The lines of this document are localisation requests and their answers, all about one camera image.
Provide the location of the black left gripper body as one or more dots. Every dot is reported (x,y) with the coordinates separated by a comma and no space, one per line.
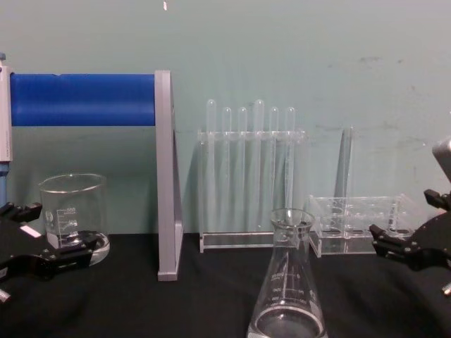
(19,244)

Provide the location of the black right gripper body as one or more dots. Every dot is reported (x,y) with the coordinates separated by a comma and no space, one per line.
(437,243)

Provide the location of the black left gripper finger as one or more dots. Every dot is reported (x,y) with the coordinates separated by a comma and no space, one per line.
(75,248)
(21,211)

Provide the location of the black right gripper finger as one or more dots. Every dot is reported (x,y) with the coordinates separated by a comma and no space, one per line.
(396,244)
(438,200)

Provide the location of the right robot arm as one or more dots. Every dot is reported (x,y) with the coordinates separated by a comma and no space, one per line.
(443,158)

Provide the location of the glass beaker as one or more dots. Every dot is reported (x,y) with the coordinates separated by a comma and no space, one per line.
(72,207)

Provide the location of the low clear acrylic tube rack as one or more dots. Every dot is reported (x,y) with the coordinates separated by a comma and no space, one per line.
(356,225)

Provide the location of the black table cloth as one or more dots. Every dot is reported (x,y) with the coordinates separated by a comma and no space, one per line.
(141,310)

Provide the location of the white and blue pipette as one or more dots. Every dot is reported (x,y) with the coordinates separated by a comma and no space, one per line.
(4,116)

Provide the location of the clear test tube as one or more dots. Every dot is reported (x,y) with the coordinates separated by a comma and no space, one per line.
(274,121)
(210,116)
(259,116)
(242,121)
(344,162)
(290,121)
(226,121)

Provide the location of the glass conical flask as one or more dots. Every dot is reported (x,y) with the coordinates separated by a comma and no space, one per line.
(287,281)

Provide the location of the grey stand upright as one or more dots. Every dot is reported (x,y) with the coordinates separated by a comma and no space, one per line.
(167,176)

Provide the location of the blue stand crossbar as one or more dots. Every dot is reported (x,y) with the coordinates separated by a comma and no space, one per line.
(81,100)

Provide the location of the tall clear acrylic tube rack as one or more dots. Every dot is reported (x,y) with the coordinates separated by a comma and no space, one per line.
(252,243)

